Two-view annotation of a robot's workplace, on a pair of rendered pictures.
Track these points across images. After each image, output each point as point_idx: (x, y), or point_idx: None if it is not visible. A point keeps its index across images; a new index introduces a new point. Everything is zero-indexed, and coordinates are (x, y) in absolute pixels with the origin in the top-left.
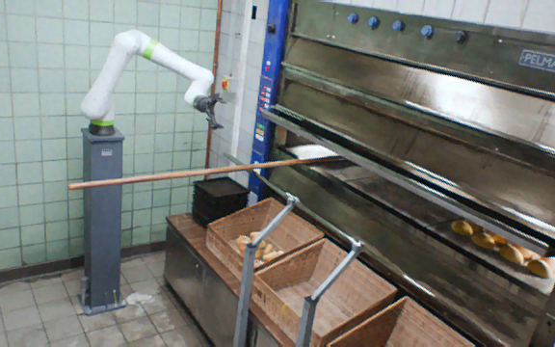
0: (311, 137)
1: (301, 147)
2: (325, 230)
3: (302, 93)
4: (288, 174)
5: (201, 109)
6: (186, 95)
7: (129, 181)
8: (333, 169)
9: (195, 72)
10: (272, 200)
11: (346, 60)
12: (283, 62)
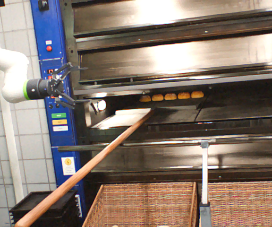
0: (166, 83)
1: (104, 123)
2: (194, 178)
3: (107, 56)
4: (117, 150)
5: (46, 92)
6: (8, 88)
7: (64, 191)
8: (165, 120)
9: (10, 56)
10: (104, 187)
11: (162, 2)
12: (76, 31)
